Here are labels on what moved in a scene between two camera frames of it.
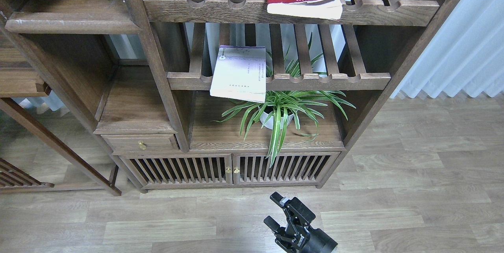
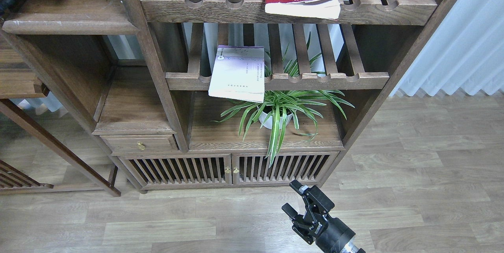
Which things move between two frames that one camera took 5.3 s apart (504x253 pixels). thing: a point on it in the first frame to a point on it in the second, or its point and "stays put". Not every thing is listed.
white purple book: x=240 y=73 stays put
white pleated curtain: x=466 y=53 stays put
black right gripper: x=300 y=238 to x=331 y=235
